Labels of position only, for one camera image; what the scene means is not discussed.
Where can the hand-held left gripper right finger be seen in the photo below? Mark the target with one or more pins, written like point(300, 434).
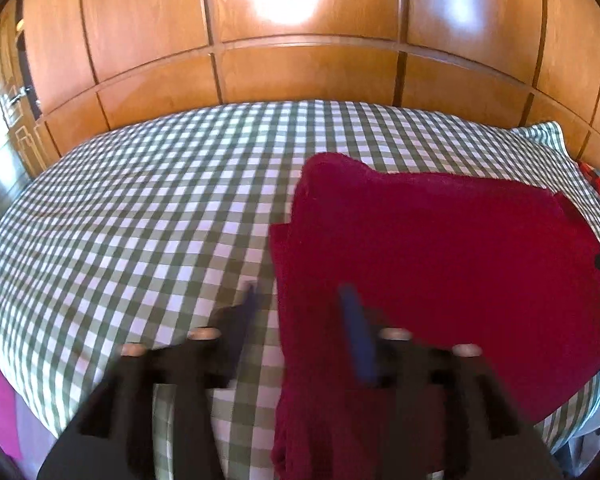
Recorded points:
point(360, 335)

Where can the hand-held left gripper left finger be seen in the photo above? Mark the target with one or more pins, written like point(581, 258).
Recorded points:
point(245, 320)

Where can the wooden panelled wardrobe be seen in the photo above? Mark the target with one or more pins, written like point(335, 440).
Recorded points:
point(305, 75)

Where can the green checked bed sheet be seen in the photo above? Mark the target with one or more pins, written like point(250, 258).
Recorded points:
point(155, 210)

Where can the dark red garment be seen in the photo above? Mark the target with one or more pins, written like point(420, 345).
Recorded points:
point(455, 240)

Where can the green checked pillow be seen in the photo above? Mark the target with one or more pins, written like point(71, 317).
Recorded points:
point(555, 145)

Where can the wooden cabinet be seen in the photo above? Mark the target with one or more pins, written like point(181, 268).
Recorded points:
point(17, 110)

